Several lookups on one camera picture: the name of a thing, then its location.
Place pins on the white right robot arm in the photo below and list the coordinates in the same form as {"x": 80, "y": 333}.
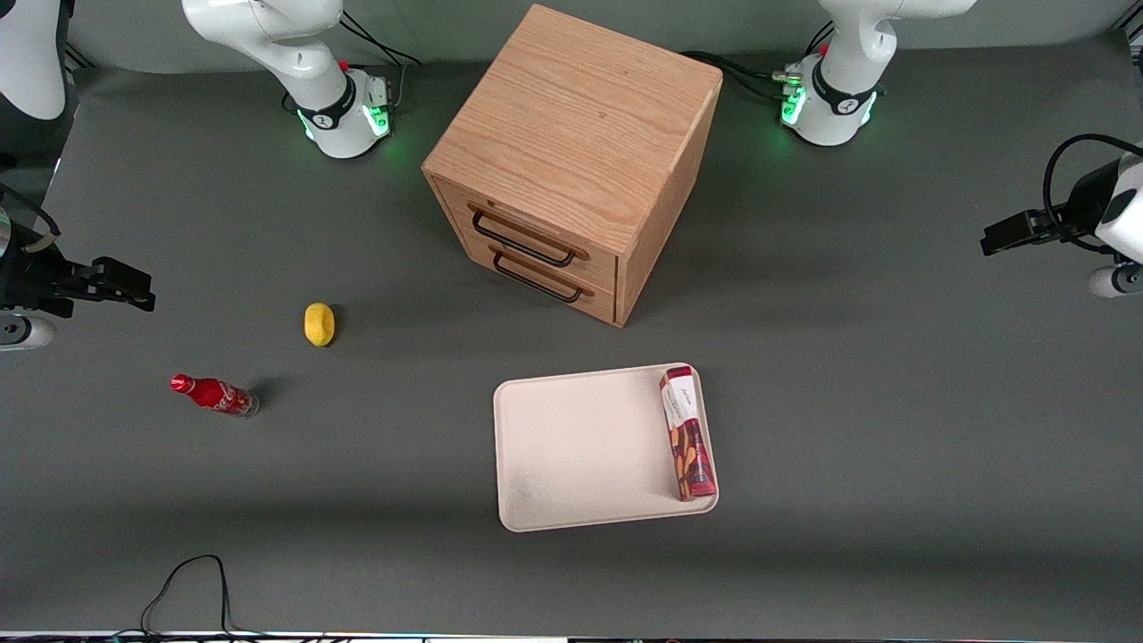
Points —
{"x": 295, "y": 54}

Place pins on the beige plastic tray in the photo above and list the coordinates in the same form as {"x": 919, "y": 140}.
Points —
{"x": 580, "y": 446}

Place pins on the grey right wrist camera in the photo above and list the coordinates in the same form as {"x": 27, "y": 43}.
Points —
{"x": 25, "y": 332}

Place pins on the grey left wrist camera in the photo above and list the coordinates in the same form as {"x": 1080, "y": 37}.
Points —
{"x": 1116, "y": 282}

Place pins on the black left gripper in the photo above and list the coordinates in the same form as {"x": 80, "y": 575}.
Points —
{"x": 1072, "y": 212}

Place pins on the wooden drawer cabinet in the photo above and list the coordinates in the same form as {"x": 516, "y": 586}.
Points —
{"x": 571, "y": 125}

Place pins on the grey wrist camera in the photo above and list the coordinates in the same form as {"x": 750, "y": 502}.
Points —
{"x": 1116, "y": 282}
{"x": 25, "y": 332}

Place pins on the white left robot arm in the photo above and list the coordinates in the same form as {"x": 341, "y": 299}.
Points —
{"x": 844, "y": 98}

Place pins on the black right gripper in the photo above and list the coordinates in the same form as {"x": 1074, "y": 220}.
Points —
{"x": 27, "y": 279}

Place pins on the red cola bottle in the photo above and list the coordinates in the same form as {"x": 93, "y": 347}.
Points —
{"x": 214, "y": 394}

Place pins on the yellow lemon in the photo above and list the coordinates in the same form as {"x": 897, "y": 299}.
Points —
{"x": 319, "y": 323}

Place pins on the wooden drawer front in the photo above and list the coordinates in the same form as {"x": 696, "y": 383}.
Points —
{"x": 600, "y": 304}
{"x": 607, "y": 268}

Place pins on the red cookie box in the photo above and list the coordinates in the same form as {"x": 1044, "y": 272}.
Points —
{"x": 689, "y": 438}

